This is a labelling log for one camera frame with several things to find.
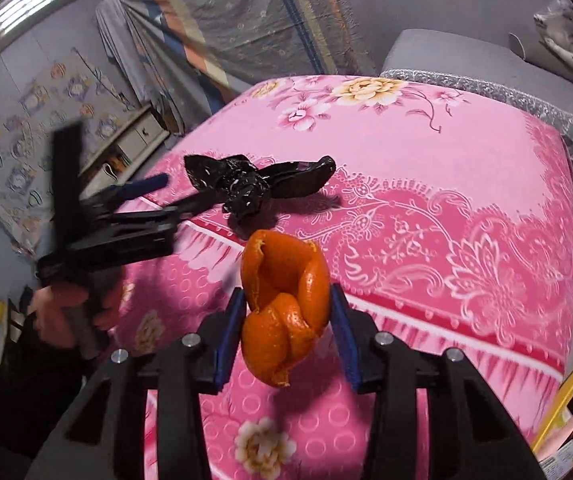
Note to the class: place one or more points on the grey white cat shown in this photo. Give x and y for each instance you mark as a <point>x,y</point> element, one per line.
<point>566,30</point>

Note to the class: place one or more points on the striped grey curtain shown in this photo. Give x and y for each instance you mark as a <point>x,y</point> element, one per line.
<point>246,20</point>

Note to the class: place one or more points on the long black plastic bag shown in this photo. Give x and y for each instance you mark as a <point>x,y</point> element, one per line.
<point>246,185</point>

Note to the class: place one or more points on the yellow bin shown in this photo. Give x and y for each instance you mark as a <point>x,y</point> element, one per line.
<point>561,400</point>

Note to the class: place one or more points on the cartoon printed cloth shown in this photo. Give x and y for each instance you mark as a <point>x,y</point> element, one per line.
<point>11,160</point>

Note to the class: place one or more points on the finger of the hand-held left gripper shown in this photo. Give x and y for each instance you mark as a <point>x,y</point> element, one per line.
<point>141,186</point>
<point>186,207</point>

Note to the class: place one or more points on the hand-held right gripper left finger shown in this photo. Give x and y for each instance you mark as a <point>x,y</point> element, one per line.
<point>231,342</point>

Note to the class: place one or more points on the pink floral blanket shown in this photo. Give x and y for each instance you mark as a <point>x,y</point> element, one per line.
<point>416,210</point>

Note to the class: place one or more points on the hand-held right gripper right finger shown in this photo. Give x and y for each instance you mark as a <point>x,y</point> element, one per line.
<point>346,342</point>

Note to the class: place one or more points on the white cabinet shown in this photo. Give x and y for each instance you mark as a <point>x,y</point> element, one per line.
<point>141,130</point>

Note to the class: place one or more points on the person's left hand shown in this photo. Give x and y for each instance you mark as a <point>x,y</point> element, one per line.
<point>51,310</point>

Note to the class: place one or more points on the orange peel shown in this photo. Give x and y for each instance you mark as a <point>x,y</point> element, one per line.
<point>276,280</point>

